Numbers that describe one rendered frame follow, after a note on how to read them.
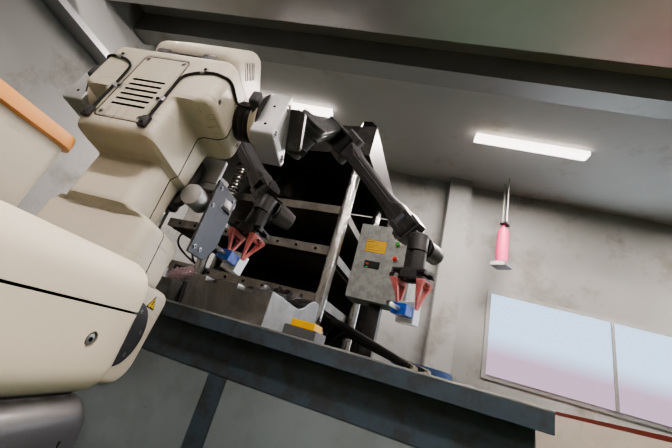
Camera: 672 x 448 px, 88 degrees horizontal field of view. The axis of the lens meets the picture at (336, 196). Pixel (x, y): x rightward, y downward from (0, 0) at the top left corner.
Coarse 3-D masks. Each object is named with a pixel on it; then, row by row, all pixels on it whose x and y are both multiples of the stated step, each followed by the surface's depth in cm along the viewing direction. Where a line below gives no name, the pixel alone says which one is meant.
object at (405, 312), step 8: (392, 304) 84; (400, 304) 87; (408, 304) 90; (392, 312) 87; (400, 312) 86; (408, 312) 87; (416, 312) 89; (400, 320) 89; (408, 320) 88; (416, 320) 89
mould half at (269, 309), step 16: (192, 288) 97; (208, 288) 96; (224, 288) 95; (256, 288) 92; (192, 304) 95; (208, 304) 94; (224, 304) 92; (240, 304) 91; (256, 304) 90; (272, 304) 91; (288, 304) 100; (304, 304) 114; (256, 320) 88; (272, 320) 92; (288, 320) 102; (304, 320) 113
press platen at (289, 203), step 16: (240, 192) 219; (240, 208) 231; (288, 208) 207; (304, 208) 201; (320, 208) 198; (336, 208) 195; (304, 224) 225; (320, 224) 217; (352, 224) 210; (304, 240) 258; (320, 240) 247; (352, 240) 228
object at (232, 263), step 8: (216, 248) 90; (224, 248) 94; (216, 256) 94; (224, 256) 93; (232, 256) 93; (240, 256) 96; (224, 264) 96; (232, 264) 94; (240, 264) 96; (232, 272) 96; (240, 272) 97
